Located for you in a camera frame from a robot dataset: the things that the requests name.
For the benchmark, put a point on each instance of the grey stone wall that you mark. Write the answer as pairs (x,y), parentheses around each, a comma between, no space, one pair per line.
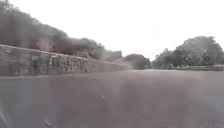
(40,61)

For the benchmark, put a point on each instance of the grey asphalt road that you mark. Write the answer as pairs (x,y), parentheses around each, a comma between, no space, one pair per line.
(133,100)

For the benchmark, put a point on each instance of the group of trees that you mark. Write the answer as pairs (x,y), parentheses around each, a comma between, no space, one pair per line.
(196,53)

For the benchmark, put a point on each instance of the round dark tree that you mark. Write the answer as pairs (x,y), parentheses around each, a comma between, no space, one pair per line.
(137,62)

